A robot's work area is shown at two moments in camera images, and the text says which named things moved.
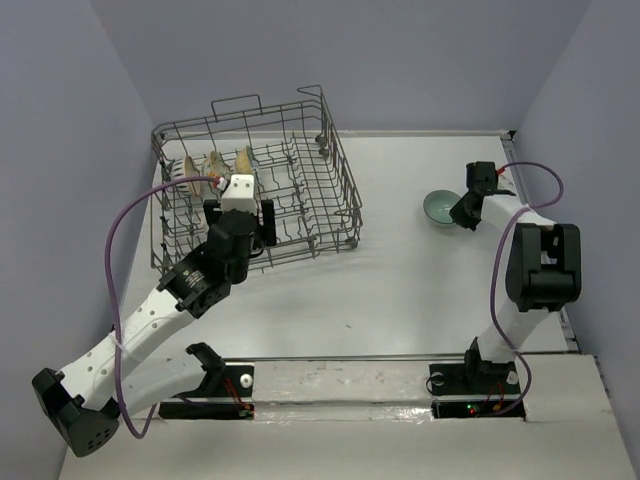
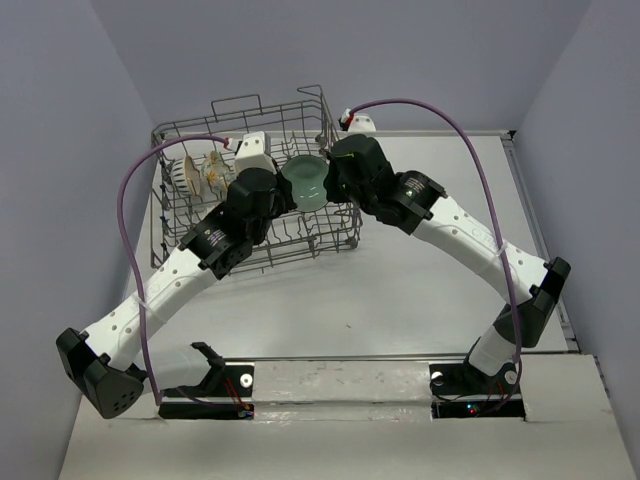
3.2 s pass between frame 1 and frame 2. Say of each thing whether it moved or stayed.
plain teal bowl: moved
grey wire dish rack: stayed
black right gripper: moved
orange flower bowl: stayed
